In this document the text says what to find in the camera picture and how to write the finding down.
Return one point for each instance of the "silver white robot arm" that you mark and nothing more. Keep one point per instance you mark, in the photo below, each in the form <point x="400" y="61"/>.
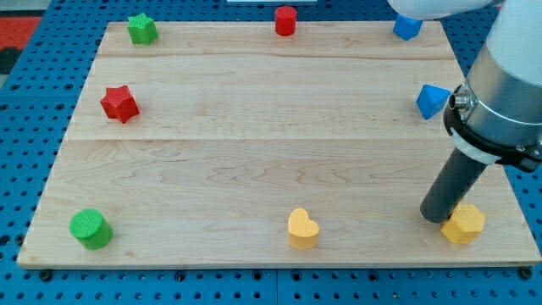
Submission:
<point x="494" y="116"/>

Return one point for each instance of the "light wooden board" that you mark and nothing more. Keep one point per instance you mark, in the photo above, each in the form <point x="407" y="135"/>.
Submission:
<point x="239" y="126"/>

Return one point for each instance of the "yellow heart block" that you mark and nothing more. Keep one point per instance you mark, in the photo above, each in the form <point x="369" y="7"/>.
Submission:
<point x="303" y="232"/>

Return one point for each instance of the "red cylinder block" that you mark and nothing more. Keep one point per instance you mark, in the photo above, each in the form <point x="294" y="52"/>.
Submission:
<point x="285" y="20"/>

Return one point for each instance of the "red star block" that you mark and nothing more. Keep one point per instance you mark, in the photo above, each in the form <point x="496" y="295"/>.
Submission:
<point x="118" y="103"/>

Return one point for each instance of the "blue triangular block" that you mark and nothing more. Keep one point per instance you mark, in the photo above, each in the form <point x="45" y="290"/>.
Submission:
<point x="431" y="99"/>

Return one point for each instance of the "green star block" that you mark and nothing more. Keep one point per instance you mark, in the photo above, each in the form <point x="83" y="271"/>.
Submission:
<point x="142" y="29"/>

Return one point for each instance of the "blue cube block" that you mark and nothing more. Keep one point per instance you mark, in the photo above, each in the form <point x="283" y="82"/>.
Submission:
<point x="407" y="28"/>

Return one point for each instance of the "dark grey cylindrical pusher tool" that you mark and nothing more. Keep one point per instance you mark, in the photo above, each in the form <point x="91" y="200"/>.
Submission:
<point x="453" y="182"/>

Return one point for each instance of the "green cylinder block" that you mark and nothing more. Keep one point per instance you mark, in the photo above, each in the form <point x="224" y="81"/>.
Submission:
<point x="90" y="229"/>

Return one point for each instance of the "yellow hexagon block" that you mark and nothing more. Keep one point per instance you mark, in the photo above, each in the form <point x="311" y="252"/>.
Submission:
<point x="464" y="225"/>

